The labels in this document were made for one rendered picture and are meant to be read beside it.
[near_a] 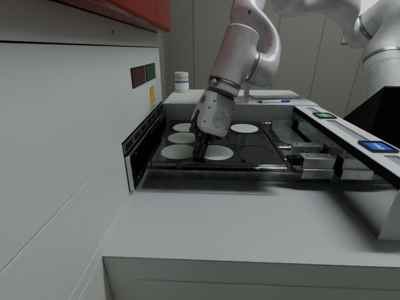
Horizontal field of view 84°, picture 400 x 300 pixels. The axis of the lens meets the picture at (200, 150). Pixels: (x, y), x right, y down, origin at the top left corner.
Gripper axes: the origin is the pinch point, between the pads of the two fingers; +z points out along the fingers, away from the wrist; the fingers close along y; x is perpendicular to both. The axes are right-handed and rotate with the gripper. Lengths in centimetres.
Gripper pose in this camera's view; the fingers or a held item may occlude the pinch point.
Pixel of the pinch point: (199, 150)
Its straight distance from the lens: 59.1
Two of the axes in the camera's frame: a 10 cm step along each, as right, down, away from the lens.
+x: -5.8, -3.4, 7.4
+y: 7.4, 1.7, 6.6
